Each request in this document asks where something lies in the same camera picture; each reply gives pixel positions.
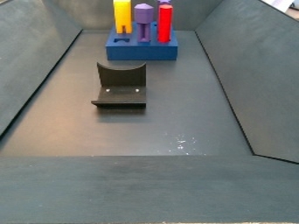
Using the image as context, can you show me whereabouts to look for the red hexagon block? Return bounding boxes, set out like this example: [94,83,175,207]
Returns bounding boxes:
[157,4,173,43]

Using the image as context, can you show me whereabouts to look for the purple star block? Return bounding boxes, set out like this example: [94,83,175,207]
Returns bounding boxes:
[156,0,172,5]

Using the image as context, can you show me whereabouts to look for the blue shape sorter board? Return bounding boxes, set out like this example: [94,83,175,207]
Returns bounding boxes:
[105,22,177,60]

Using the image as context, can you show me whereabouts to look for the purple pentagon block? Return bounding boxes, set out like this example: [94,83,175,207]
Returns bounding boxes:
[135,3,155,42]

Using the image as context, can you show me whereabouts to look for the yellow arch block in board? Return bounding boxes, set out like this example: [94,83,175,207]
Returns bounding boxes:
[113,0,133,33]

